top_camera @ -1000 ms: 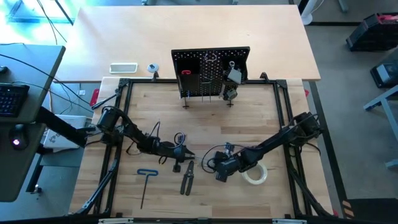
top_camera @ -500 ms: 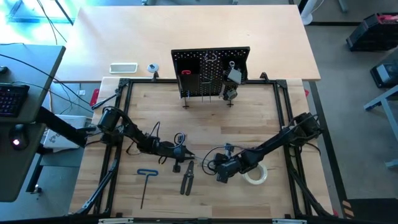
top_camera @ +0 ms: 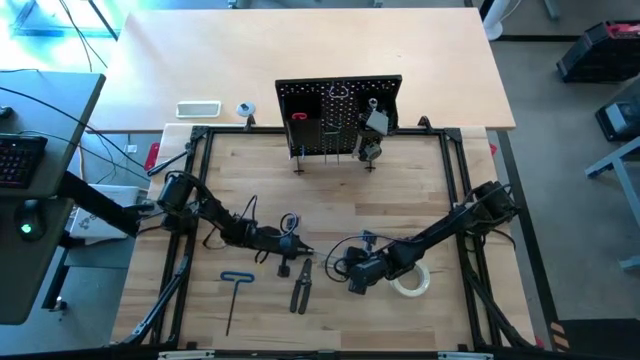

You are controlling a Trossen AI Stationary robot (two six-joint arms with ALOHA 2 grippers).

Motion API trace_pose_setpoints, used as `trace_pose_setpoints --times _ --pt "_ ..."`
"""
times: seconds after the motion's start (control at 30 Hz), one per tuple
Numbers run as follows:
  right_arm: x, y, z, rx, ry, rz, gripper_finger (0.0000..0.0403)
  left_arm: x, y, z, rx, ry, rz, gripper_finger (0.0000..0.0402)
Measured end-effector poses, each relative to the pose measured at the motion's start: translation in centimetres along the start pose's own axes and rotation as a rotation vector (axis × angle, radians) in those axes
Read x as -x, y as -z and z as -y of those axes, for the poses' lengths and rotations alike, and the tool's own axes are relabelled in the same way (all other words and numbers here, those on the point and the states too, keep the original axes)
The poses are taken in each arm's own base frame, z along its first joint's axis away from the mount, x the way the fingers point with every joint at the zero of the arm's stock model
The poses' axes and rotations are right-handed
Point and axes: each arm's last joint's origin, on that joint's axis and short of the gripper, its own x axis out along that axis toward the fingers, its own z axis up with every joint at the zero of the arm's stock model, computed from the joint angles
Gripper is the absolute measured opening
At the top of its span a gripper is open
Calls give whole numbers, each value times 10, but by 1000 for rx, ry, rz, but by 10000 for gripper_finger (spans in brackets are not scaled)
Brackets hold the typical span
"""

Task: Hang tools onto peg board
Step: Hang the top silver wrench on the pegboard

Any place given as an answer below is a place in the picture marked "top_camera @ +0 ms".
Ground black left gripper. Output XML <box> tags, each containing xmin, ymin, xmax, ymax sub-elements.
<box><xmin>271</xmin><ymin>234</ymin><xmax>316</xmax><ymax>261</ymax></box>

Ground black tape measure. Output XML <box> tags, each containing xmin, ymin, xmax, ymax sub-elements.
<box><xmin>360</xmin><ymin>141</ymin><xmax>384</xmax><ymax>162</ymax></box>

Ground grey black hand tool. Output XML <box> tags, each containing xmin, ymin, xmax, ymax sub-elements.
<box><xmin>366</xmin><ymin>109</ymin><xmax>390</xmax><ymax>137</ymax></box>

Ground black perforated metal pegboard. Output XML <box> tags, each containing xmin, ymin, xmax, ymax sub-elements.
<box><xmin>274</xmin><ymin>74</ymin><xmax>404</xmax><ymax>176</ymax></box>

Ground white tape roll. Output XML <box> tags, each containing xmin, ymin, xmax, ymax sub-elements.
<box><xmin>389</xmin><ymin>259</ymin><xmax>431</xmax><ymax>299</ymax></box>

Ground tall black pegboard bin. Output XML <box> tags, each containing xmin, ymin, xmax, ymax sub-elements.
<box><xmin>288</xmin><ymin>95</ymin><xmax>322</xmax><ymax>157</ymax></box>

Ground white rectangular tray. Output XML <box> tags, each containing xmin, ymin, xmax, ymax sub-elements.
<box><xmin>175</xmin><ymin>99</ymin><xmax>223</xmax><ymax>120</ymax></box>

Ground tan laminate table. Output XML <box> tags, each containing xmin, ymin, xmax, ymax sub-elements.
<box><xmin>89</xmin><ymin>7</ymin><xmax>517</xmax><ymax>134</ymax></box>

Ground black desk support beam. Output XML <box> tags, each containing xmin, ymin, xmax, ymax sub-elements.
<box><xmin>57</xmin><ymin>169</ymin><xmax>156</xmax><ymax>239</ymax></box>

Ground white cardboard box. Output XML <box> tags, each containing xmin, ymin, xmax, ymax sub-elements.
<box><xmin>68</xmin><ymin>183</ymin><xmax>146</xmax><ymax>242</ymax></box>

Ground black mat hazard stripes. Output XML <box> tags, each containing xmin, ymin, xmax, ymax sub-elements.
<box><xmin>549</xmin><ymin>317</ymin><xmax>640</xmax><ymax>354</ymax></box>

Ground grey side desk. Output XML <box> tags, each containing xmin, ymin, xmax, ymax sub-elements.
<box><xmin>0</xmin><ymin>69</ymin><xmax>107</xmax><ymax>326</ymax></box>

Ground black computer mouse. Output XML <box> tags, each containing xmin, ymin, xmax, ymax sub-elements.
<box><xmin>13</xmin><ymin>198</ymin><xmax>47</xmax><ymax>243</ymax></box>

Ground white cylindrical stand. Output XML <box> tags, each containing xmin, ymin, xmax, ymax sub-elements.
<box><xmin>479</xmin><ymin>0</ymin><xmax>524</xmax><ymax>41</ymax></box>

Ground black grey equipment box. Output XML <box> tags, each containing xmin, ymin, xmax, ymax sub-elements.
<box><xmin>594</xmin><ymin>89</ymin><xmax>640</xmax><ymax>142</ymax></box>

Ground black keyboard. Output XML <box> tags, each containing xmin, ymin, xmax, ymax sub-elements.
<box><xmin>0</xmin><ymin>132</ymin><xmax>50</xmax><ymax>190</ymax></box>

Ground black tool case red lid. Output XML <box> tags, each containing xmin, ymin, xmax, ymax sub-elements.
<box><xmin>556</xmin><ymin>19</ymin><xmax>640</xmax><ymax>85</ymax></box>

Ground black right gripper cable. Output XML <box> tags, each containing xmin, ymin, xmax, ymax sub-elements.
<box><xmin>323</xmin><ymin>232</ymin><xmax>401</xmax><ymax>284</ymax></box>

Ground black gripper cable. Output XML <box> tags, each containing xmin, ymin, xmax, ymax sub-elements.
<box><xmin>238</xmin><ymin>194</ymin><xmax>302</xmax><ymax>265</ymax></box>
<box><xmin>323</xmin><ymin>232</ymin><xmax>401</xmax><ymax>284</ymax></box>

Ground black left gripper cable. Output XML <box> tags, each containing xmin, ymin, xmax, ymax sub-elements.
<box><xmin>238</xmin><ymin>194</ymin><xmax>302</xmax><ymax>265</ymax></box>

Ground black wire stripper pliers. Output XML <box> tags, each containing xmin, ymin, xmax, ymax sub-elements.
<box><xmin>289</xmin><ymin>257</ymin><xmax>314</xmax><ymax>315</ymax></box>

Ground blue T-handle hex key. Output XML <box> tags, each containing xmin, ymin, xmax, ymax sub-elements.
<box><xmin>219</xmin><ymin>270</ymin><xmax>256</xmax><ymax>337</ymax></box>

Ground silver metal bracket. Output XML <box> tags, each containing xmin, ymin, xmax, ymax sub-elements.
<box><xmin>437</xmin><ymin>351</ymin><xmax>495</xmax><ymax>360</ymax></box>
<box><xmin>158</xmin><ymin>349</ymin><xmax>216</xmax><ymax>359</ymax></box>

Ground black aluminium table frame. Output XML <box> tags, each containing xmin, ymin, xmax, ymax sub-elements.
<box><xmin>119</xmin><ymin>123</ymin><xmax>539</xmax><ymax>351</ymax></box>

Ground grey metal cart frame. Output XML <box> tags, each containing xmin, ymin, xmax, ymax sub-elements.
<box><xmin>584</xmin><ymin>141</ymin><xmax>640</xmax><ymax>272</ymax></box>

